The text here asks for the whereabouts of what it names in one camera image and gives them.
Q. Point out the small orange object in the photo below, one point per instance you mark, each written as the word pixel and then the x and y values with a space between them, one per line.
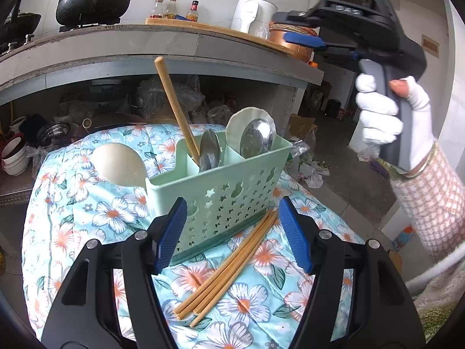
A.
pixel 312 63

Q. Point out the cream fuzzy cloth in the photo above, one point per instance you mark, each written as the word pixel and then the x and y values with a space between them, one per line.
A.
pixel 443 291

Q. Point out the person's right forearm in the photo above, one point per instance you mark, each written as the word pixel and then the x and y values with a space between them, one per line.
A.
pixel 436 207

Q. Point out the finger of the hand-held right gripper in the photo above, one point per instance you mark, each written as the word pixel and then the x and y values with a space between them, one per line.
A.
pixel 296 17
pixel 301 38

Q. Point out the clear glass cup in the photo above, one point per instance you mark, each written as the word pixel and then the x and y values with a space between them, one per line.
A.
pixel 262 31

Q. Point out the stack of white bowls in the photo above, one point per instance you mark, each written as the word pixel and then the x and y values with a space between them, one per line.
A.
pixel 14 156

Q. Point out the green label plastic bag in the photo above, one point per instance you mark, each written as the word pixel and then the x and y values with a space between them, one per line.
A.
pixel 299 149

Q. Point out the small brown cup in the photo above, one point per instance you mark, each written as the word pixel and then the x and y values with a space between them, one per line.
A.
pixel 86 123

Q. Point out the white plastic bag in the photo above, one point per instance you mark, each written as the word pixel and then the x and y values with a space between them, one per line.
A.
pixel 313 174

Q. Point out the white plastic rice ladle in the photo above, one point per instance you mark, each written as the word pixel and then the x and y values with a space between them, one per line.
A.
pixel 116 167

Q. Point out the small metal spoon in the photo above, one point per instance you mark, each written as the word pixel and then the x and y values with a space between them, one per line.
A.
pixel 210 149

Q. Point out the white electric appliance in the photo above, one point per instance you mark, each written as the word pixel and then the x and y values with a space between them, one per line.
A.
pixel 250 12

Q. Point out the black bin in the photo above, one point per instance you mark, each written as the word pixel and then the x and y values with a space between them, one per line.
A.
pixel 332 108

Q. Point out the gold bangle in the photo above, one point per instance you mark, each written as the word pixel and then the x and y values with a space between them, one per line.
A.
pixel 423 165

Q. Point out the clear plastic bag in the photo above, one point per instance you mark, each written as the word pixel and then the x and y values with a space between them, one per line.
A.
pixel 160 96

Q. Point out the clear bottle red label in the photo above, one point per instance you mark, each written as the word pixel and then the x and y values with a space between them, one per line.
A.
pixel 157 9

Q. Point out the cardboard box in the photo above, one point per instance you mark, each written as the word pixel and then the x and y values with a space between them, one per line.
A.
pixel 301 125

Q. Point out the black wok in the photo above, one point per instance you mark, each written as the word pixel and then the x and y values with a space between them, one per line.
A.
pixel 20 25

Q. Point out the green plastic utensil holder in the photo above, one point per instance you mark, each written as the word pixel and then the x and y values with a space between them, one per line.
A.
pixel 225 196

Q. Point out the large metal spoon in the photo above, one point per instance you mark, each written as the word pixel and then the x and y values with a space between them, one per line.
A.
pixel 256 138

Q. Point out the copper basin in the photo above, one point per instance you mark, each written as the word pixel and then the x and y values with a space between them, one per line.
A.
pixel 290 49

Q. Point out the yellow cap sauce bottle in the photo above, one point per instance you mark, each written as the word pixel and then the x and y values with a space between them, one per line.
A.
pixel 170 9

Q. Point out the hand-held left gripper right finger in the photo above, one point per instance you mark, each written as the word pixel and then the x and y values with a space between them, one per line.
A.
pixel 296 232

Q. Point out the steel bowl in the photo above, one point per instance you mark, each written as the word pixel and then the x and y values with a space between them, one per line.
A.
pixel 54 134

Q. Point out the red cap sauce bottle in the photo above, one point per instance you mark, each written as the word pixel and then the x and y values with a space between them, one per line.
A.
pixel 192 12

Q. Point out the white scalloped spoon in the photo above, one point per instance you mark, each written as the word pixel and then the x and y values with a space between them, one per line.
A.
pixel 236 123

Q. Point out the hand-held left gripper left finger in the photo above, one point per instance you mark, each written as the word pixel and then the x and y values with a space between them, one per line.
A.
pixel 170 232

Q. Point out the wooden counter board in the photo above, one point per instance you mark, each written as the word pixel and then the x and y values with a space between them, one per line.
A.
pixel 232 33

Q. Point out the floral blanket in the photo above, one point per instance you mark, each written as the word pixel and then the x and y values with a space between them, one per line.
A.
pixel 90 218

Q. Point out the colourful printed carton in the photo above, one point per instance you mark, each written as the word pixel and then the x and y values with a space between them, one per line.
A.
pixel 405 238

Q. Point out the person's right hand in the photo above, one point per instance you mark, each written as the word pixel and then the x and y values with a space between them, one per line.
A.
pixel 377 116

